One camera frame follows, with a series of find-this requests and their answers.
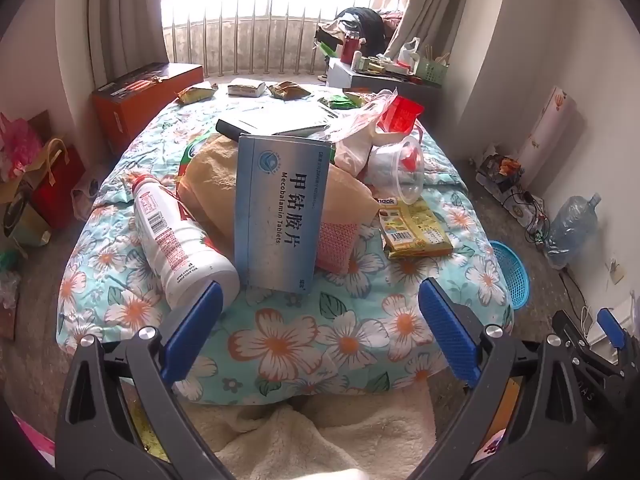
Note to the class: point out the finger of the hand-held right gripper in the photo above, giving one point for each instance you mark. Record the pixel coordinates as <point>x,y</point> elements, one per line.
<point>610,327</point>
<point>570,325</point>

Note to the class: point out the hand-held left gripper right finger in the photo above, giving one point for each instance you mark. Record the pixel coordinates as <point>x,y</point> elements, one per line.
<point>447,330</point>

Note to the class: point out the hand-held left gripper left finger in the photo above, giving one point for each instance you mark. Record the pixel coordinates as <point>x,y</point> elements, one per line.
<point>195,330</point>

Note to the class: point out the blue mesh wastebasket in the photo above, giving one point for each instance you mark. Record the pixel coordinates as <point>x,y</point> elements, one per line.
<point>512,275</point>

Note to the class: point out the red green chip bag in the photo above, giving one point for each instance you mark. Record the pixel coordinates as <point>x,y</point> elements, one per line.
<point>192,147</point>

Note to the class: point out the white plastic bag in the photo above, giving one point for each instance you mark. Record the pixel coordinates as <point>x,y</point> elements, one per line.
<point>350,150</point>

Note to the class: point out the red plastic packet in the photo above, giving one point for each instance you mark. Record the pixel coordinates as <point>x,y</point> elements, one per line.
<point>400,110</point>

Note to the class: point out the white plastic bottle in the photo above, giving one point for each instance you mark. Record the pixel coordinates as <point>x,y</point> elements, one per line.
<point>175,245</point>

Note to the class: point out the large clear water bottle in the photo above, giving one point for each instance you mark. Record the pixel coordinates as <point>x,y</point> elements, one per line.
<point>570,230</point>

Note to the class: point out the floral blanket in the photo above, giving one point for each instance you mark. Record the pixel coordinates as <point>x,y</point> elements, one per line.
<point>300,330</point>

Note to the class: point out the pink bag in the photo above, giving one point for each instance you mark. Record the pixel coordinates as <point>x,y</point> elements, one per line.
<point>492,449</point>

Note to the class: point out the pink knit cloth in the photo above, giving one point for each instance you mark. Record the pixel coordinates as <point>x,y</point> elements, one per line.
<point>337,245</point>

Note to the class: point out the blue medicine box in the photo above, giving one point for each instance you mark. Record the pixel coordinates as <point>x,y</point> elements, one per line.
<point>280,210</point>

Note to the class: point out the brown paper bag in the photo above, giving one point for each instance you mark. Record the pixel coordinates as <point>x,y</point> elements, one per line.
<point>215,175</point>

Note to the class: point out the white fleece blanket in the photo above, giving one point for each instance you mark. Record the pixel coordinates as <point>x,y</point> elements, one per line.
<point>320,440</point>

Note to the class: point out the clear plastic cup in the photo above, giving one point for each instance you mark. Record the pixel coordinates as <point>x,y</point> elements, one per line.
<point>400,170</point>

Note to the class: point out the orange snack bag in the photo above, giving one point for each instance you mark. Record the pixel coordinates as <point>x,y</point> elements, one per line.
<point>502,167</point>

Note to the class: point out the red gift bag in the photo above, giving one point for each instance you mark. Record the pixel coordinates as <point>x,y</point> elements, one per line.
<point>60,190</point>

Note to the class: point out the brown gift bag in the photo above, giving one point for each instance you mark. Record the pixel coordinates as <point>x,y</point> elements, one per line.
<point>22,215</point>

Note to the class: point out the black and white flat box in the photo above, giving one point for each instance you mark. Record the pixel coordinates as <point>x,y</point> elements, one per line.
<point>275,122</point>

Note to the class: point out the orange cardboard box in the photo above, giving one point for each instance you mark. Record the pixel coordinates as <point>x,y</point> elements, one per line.
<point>135,110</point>

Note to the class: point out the green yellow snack packet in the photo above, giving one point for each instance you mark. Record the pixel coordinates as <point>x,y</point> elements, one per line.
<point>195,92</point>

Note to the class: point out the pale snack packet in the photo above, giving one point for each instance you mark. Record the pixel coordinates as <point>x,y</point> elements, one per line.
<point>246,87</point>

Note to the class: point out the pink tissue paper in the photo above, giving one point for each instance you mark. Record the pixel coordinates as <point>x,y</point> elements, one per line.
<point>17,145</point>

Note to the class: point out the brown snack packet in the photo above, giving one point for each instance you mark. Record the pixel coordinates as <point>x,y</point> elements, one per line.
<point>289,91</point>

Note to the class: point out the green plastic basket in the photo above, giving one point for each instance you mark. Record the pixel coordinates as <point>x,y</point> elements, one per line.
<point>432,70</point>

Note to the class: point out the grey cabinet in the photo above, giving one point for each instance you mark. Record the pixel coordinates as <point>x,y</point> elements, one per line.
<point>350,77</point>

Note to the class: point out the white bag on cabinet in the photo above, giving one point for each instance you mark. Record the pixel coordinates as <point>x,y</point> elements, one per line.
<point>410,50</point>

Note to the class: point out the metal window railing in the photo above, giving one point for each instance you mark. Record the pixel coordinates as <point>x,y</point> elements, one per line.
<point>250,45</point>

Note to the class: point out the red thermos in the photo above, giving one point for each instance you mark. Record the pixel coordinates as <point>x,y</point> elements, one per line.
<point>350,47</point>

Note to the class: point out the black backpack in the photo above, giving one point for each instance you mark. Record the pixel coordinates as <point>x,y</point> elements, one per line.
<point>367,25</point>

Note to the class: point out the wall socket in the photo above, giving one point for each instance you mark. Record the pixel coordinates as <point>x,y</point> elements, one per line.
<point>617,270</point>

